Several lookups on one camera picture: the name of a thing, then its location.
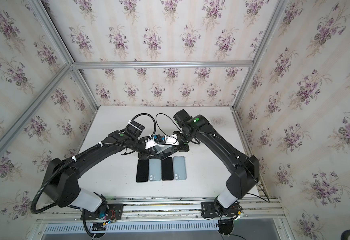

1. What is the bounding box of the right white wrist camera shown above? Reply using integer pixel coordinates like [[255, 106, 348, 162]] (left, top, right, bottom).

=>
[[156, 134, 179, 146]]

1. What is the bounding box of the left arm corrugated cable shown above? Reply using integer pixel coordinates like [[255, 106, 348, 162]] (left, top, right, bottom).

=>
[[30, 112, 157, 215]]

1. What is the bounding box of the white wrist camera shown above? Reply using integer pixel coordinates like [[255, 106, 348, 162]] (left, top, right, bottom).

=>
[[156, 134, 179, 146], [145, 135, 166, 150]]

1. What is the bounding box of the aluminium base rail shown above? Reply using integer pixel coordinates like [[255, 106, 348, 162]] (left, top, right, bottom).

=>
[[33, 194, 287, 224]]

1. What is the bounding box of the aluminium cage frame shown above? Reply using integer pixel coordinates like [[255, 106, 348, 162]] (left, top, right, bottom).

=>
[[0, 1, 288, 157]]

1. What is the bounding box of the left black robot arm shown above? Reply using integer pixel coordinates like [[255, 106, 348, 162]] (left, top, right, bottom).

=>
[[30, 121, 145, 219]]

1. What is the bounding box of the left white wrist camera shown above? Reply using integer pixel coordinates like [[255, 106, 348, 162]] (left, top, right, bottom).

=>
[[145, 135, 166, 150]]

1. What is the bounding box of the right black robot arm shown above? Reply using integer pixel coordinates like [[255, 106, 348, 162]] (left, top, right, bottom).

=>
[[173, 110, 260, 217]]

